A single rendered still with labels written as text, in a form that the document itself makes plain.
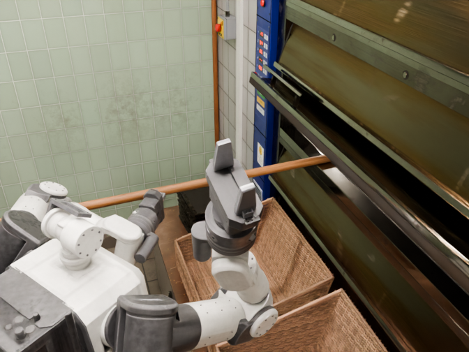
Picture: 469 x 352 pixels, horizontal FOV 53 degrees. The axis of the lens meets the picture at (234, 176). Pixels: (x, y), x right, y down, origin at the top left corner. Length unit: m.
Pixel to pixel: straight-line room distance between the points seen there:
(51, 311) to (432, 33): 0.98
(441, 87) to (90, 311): 0.88
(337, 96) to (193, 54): 1.37
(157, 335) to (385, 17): 0.93
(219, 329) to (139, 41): 1.94
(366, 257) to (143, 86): 1.66
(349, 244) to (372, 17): 0.74
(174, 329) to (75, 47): 1.97
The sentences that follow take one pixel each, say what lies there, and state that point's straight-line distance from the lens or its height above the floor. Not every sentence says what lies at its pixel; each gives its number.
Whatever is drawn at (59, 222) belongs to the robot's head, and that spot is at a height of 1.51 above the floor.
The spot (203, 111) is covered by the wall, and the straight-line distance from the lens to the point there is 2.87.
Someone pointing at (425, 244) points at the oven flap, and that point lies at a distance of 1.06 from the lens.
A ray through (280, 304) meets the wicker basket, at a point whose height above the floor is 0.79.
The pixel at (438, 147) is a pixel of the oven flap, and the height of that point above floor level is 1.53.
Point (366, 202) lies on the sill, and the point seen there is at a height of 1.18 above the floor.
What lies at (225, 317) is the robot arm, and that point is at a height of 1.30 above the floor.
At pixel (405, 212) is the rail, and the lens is 1.10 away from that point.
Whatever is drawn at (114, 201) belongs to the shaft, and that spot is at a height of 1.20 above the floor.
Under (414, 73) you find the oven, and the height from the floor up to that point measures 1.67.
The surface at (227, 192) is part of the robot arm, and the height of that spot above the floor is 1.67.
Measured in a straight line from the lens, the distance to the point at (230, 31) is 2.38.
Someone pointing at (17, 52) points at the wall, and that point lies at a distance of 2.65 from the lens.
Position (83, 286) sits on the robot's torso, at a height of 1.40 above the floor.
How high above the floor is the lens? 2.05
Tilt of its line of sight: 32 degrees down
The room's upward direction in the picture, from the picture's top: straight up
